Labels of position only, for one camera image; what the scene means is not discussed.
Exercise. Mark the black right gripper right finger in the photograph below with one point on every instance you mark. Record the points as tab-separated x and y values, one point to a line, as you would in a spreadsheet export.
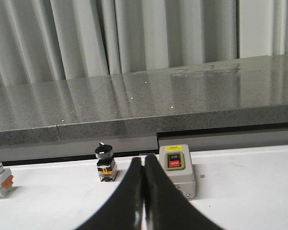
165	206

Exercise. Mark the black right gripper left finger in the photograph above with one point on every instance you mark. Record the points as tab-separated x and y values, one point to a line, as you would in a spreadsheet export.
124	209

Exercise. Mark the grey granite counter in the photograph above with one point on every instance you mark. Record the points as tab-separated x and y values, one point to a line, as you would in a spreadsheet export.
69	117

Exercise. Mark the grey curtain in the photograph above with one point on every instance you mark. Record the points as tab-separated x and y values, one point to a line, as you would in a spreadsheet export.
51	40

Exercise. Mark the black rotary selector switch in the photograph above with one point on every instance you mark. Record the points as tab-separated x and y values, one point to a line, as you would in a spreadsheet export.
106	165

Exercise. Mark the grey on-off switch box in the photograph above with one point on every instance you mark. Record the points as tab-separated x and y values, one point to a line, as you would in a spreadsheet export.
177	163

